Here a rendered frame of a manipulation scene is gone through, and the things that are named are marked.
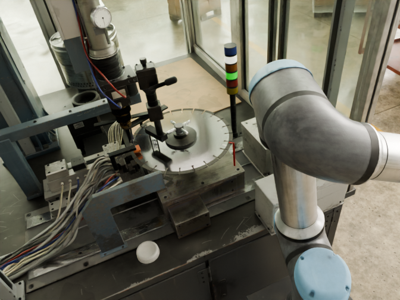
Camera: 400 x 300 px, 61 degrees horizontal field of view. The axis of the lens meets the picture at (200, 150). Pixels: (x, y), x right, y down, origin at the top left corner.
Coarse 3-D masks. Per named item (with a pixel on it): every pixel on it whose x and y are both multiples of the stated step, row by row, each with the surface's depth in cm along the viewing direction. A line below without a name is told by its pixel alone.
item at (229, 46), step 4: (224, 44) 121; (228, 44) 120; (232, 44) 120; (224, 48) 119; (228, 48) 118; (232, 48) 118; (224, 52) 121; (228, 52) 119; (232, 52) 119; (236, 52) 121
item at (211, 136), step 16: (176, 112) 129; (192, 112) 127; (144, 128) 123; (208, 128) 119; (224, 128) 118; (144, 144) 116; (160, 144) 115; (192, 144) 113; (208, 144) 113; (224, 144) 112; (144, 160) 110; (160, 160) 109; (176, 160) 108; (192, 160) 107; (208, 160) 107
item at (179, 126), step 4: (172, 120) 116; (176, 124) 114; (180, 124) 113; (184, 124) 114; (176, 128) 112; (180, 128) 113; (168, 132) 112; (172, 132) 113; (176, 132) 114; (180, 132) 114; (184, 132) 111
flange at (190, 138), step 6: (186, 126) 120; (174, 132) 115; (192, 132) 117; (168, 138) 116; (174, 138) 115; (180, 138) 114; (186, 138) 114; (192, 138) 114; (168, 144) 114; (174, 144) 113; (180, 144) 113; (186, 144) 112
